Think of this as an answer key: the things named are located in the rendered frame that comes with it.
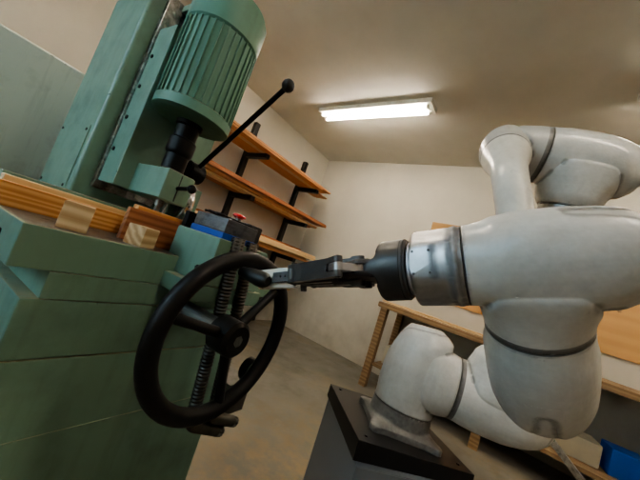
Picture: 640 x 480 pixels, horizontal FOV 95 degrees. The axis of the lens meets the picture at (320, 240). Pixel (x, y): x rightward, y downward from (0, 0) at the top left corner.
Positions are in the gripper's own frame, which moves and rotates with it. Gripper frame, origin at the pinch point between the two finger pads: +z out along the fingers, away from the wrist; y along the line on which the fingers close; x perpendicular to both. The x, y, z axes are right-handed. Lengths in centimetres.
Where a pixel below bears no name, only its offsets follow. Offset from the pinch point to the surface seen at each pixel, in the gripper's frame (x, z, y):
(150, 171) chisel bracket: -26.3, 36.1, 2.6
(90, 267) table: -1.4, 25.5, 14.5
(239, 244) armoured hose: -7.6, 11.8, -2.9
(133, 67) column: -55, 43, 8
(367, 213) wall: -141, 104, -335
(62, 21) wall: -200, 215, -13
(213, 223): -11.8, 16.8, -0.6
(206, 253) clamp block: -5.5, 16.4, 0.6
